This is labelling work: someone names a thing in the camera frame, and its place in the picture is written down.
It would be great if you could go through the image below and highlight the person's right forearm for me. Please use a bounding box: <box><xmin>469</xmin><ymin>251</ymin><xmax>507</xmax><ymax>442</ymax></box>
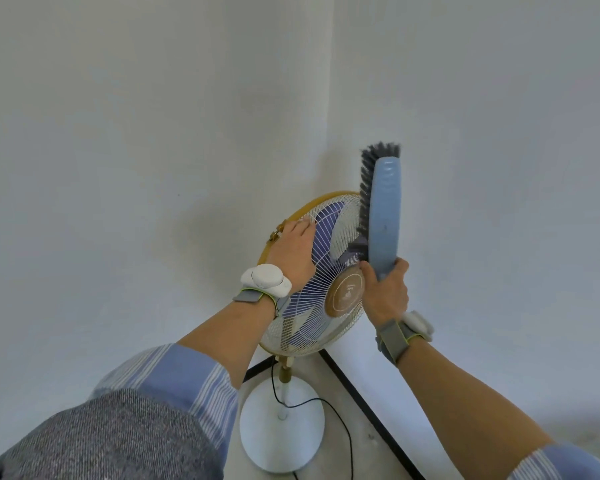
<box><xmin>394</xmin><ymin>337</ymin><xmax>556</xmax><ymax>480</ymax></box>

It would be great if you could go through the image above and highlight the person's left forearm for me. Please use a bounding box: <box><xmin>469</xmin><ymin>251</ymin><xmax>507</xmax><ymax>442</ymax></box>
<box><xmin>177</xmin><ymin>294</ymin><xmax>277</xmax><ymax>390</ymax></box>

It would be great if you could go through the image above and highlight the black power cable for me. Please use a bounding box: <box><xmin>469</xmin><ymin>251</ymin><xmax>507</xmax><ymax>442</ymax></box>
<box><xmin>271</xmin><ymin>362</ymin><xmax>355</xmax><ymax>480</ymax></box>

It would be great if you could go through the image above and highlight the person's right hand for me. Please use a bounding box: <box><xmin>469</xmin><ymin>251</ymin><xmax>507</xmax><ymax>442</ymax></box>
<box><xmin>358</xmin><ymin>258</ymin><xmax>410</xmax><ymax>330</ymax></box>

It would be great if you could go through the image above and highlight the fan with yellow rim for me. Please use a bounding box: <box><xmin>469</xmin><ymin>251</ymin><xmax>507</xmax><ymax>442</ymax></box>
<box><xmin>239</xmin><ymin>190</ymin><xmax>369</xmax><ymax>475</ymax></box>

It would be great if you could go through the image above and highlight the white wrist tracker grey strap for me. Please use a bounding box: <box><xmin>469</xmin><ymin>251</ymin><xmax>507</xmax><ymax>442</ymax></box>
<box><xmin>375</xmin><ymin>310</ymin><xmax>435</xmax><ymax>368</ymax></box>
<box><xmin>232</xmin><ymin>264</ymin><xmax>293</xmax><ymax>316</ymax></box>

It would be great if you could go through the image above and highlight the grey knit garment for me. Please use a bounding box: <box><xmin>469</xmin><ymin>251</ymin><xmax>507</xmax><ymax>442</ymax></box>
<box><xmin>0</xmin><ymin>389</ymin><xmax>225</xmax><ymax>480</ymax></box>

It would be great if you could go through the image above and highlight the person's left hand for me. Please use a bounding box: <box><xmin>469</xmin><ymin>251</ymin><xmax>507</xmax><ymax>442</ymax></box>
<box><xmin>265</xmin><ymin>218</ymin><xmax>318</xmax><ymax>296</ymax></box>

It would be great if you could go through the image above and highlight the blue brush with grey bristles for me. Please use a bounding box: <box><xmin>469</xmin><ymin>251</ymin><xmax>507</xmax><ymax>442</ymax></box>
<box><xmin>357</xmin><ymin>141</ymin><xmax>402</xmax><ymax>282</ymax></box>

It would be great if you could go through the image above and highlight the blue striped shirt sleeve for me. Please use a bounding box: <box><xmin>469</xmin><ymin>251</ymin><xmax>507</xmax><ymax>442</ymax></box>
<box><xmin>89</xmin><ymin>343</ymin><xmax>241</xmax><ymax>468</ymax></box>
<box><xmin>506</xmin><ymin>442</ymin><xmax>600</xmax><ymax>480</ymax></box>

